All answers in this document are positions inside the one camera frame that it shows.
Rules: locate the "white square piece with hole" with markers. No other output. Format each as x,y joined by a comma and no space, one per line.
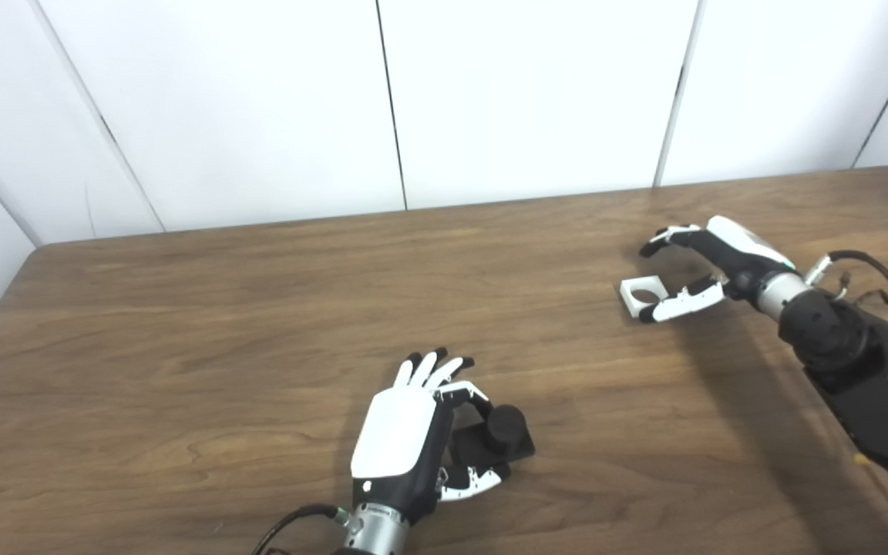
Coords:
633,303

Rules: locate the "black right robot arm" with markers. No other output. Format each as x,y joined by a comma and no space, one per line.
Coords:
868,378

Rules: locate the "black and white right hand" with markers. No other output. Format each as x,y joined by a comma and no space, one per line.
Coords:
737,254

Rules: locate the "black peg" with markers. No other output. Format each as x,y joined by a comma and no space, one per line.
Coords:
502,432

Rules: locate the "black and white left hand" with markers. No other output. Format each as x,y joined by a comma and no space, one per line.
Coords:
394,432

